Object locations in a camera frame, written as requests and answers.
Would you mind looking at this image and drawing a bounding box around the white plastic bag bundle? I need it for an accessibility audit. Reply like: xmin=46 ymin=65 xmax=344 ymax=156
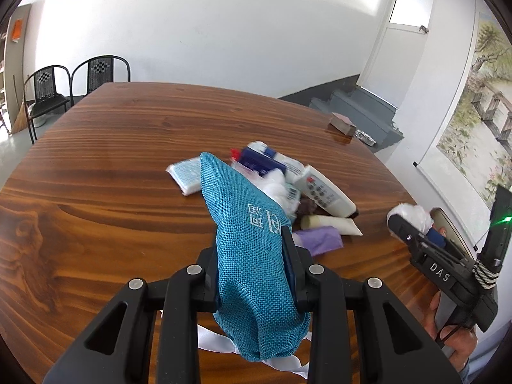
xmin=386 ymin=203 xmax=434 ymax=234

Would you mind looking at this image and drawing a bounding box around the white cream tube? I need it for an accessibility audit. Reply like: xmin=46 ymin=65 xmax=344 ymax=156
xmin=300 ymin=215 xmax=363 ymax=237

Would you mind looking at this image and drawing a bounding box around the purple garbage bag roll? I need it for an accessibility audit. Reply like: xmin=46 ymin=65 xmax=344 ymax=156
xmin=292 ymin=226 xmax=344 ymax=257

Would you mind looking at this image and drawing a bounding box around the teal fabric pouch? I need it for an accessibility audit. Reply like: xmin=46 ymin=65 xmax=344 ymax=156
xmin=200 ymin=153 xmax=310 ymax=362

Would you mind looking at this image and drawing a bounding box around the white remote control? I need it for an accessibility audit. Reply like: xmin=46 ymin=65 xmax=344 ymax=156
xmin=293 ymin=165 xmax=357 ymax=218

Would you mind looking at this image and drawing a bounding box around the white blue tissue pack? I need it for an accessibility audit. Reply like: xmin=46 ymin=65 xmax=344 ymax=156
xmin=166 ymin=156 xmax=201 ymax=196

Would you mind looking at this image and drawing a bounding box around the dark blue tube box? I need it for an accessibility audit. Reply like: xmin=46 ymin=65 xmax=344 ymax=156
xmin=238 ymin=147 xmax=286 ymax=177

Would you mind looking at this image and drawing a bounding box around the light green small box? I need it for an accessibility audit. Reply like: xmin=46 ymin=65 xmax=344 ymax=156
xmin=285 ymin=183 xmax=301 ymax=208

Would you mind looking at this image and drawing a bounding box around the person's right hand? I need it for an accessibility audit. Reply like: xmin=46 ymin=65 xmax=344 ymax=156
xmin=422 ymin=291 xmax=478 ymax=372

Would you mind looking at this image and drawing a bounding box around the landscape scroll painting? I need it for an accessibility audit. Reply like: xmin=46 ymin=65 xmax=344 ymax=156
xmin=418 ymin=11 xmax=511 ymax=244

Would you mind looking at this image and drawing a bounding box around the silver foil wrapper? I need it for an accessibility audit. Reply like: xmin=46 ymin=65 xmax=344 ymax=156
xmin=354 ymin=129 xmax=376 ymax=147

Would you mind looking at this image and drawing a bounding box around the grey staircase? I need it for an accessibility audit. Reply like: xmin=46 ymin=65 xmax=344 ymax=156
xmin=309 ymin=87 xmax=404 ymax=152

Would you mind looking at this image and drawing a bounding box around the white blue wipes packet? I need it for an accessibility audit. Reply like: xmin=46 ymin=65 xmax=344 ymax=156
xmin=247 ymin=140 xmax=305 ymax=184

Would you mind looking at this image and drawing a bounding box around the red snack packet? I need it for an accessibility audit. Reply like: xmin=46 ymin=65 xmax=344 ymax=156
xmin=230 ymin=148 xmax=241 ymax=161

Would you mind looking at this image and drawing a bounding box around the black metal chair left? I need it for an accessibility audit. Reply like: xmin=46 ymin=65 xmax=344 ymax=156
xmin=23 ymin=65 xmax=73 ymax=144

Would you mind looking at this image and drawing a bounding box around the black metal chair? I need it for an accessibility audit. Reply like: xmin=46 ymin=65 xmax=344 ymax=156
xmin=23 ymin=65 xmax=73 ymax=144
xmin=69 ymin=55 xmax=131 ymax=105

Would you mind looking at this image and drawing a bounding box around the black metal chair right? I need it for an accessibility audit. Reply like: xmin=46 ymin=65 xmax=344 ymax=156
xmin=69 ymin=55 xmax=131 ymax=105

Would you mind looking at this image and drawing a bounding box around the beige shelf cabinet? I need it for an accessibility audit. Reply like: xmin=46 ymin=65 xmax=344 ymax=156
xmin=1 ymin=4 xmax=31 ymax=133

